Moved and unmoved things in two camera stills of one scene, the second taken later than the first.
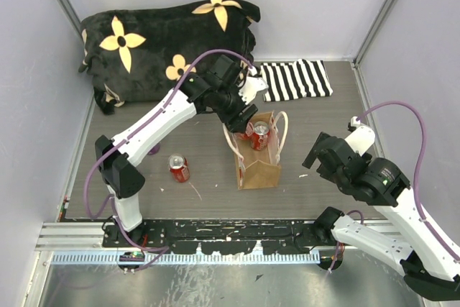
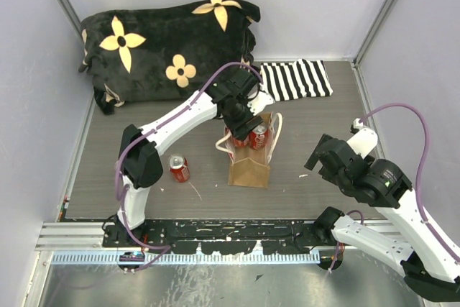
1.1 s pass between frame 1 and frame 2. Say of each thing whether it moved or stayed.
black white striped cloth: stayed
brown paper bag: moved
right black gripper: stayed
